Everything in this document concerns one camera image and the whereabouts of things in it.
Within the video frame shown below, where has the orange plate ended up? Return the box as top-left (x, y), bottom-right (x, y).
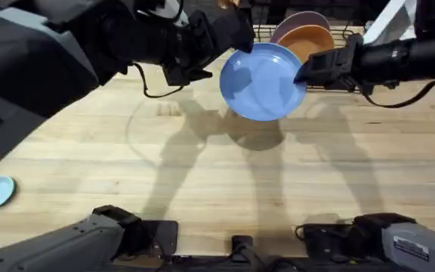
top-left (277, 24), bottom-right (335, 64)

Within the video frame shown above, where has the mauve plate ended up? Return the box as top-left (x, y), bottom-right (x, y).
top-left (270, 11), bottom-right (332, 45)

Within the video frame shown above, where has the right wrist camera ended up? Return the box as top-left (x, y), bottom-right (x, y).
top-left (307, 48), bottom-right (350, 75)

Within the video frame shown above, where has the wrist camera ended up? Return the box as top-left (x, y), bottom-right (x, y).
top-left (162, 56), bottom-right (214, 88)
top-left (307, 48), bottom-right (350, 75)

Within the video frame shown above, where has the white frame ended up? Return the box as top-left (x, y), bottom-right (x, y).
top-left (362, 0), bottom-right (418, 45)

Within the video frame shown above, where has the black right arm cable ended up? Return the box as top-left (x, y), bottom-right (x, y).
top-left (361, 79), bottom-right (435, 110)

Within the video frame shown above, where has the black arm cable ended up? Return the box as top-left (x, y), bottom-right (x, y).
top-left (131, 62), bottom-right (185, 100)
top-left (361, 79), bottom-right (435, 110)

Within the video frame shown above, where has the black wire dish rack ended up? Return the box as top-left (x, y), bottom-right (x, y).
top-left (253, 23), bottom-right (366, 94)

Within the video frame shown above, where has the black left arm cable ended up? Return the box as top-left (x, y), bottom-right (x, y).
top-left (131, 62), bottom-right (185, 100)

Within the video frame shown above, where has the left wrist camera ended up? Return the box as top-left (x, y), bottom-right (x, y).
top-left (162, 56), bottom-right (214, 88)

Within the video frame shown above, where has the black mount post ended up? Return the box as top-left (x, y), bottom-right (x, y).
top-left (231, 234), bottom-right (257, 264)

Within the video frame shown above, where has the black rail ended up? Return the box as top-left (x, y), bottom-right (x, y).
top-left (111, 252), bottom-right (392, 272)

